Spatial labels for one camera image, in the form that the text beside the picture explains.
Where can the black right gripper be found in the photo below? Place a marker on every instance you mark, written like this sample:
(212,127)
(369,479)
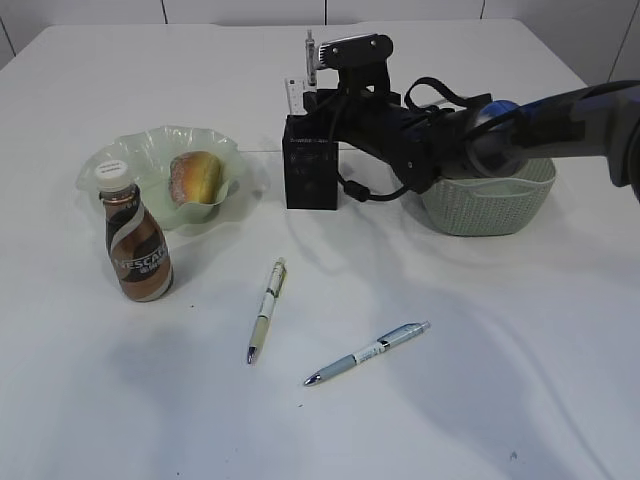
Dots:
(401,138)

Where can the clear plastic ruler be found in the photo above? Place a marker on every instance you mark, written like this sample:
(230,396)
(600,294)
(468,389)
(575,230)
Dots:
(295,88)

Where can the white pen grey grip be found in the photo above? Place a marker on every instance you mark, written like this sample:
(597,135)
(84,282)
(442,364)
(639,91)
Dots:
(311,68)

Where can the blue clear pen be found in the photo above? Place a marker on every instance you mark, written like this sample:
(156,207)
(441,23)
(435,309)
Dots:
(381,345)

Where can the sugared bread roll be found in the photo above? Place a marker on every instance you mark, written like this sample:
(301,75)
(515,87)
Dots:
(194,178)

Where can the Nescafe coffee bottle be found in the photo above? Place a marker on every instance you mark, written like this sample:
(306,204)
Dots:
(135,243)

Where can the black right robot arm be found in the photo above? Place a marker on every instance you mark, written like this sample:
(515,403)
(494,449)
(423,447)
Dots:
(596,121)

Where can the black mesh pen holder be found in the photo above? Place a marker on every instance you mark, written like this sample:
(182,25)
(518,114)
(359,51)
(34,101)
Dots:
(310,165)

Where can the green plastic woven basket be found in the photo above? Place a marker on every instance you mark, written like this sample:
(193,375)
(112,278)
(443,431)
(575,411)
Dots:
(499,196)

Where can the green wavy glass plate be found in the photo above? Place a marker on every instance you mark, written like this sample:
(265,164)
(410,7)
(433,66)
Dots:
(149,154)

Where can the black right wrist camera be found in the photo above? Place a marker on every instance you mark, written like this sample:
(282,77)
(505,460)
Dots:
(360,60)

